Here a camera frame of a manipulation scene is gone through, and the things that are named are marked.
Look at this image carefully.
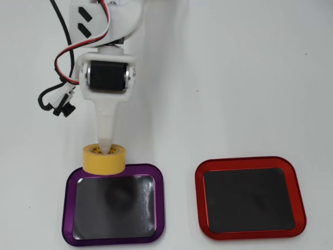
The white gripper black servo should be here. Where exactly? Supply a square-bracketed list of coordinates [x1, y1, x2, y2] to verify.
[77, 46, 137, 155]

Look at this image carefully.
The yellow masking tape roll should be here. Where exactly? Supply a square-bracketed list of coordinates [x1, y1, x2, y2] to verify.
[82, 142, 127, 176]

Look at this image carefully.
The purple metal dish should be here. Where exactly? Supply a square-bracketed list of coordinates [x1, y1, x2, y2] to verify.
[61, 163, 166, 247]

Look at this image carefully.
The red metal dish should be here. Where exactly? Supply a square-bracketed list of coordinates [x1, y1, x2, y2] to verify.
[194, 155, 308, 241]

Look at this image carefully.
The small black gripper camera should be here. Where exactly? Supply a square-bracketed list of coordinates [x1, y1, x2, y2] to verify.
[50, 83, 76, 118]

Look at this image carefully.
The red white black servo wire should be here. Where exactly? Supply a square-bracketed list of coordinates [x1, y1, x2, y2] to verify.
[53, 0, 113, 85]

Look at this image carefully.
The black camera cable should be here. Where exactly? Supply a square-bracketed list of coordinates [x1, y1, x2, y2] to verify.
[37, 0, 76, 113]

